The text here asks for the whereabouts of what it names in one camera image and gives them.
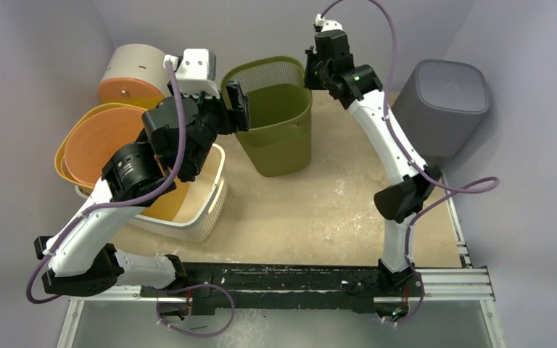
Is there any orange plastic bucket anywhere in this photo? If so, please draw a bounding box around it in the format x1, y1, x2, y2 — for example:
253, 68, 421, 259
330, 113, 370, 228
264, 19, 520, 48
55, 103, 146, 189

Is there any grey slatted waste bin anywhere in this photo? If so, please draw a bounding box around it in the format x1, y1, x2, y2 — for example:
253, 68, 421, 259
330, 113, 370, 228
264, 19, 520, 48
392, 59, 490, 162

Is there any aluminium rail frame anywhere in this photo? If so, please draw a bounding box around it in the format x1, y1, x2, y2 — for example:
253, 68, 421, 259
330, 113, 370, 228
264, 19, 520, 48
56, 240, 508, 348

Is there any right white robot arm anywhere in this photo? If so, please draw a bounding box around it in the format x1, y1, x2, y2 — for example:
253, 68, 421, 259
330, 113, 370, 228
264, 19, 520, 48
305, 29, 441, 295

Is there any white perforated basket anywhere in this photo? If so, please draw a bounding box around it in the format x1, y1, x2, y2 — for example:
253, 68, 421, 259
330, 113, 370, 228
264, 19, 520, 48
74, 143, 228, 243

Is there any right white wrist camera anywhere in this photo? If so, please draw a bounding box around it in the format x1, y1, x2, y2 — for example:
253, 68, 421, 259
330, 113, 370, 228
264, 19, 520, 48
313, 14, 343, 33

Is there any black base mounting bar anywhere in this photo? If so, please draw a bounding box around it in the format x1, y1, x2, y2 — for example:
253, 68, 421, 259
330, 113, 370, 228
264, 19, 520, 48
141, 262, 424, 316

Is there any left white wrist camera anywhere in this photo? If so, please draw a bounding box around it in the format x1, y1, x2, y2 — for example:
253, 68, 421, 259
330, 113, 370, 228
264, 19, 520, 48
163, 49, 220, 99

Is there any yellow slatted bin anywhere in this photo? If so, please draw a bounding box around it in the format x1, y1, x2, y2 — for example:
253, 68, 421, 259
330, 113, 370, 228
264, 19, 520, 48
54, 101, 191, 222

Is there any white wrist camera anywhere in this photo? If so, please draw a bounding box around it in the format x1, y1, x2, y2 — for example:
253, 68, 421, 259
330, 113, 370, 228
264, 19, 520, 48
313, 14, 343, 33
163, 49, 220, 99

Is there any white cylinder orange-yellow face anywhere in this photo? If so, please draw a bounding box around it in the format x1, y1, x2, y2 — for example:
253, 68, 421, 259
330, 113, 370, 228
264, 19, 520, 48
97, 43, 171, 109

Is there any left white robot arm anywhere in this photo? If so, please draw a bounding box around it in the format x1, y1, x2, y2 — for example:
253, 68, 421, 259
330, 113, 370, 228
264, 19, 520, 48
33, 80, 251, 301

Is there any olive green slatted bin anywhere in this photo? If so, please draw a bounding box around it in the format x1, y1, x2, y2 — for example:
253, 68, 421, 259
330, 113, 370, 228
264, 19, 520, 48
221, 56, 313, 178

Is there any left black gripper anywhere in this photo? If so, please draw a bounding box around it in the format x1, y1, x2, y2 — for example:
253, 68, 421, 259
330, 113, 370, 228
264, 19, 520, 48
170, 78, 249, 178

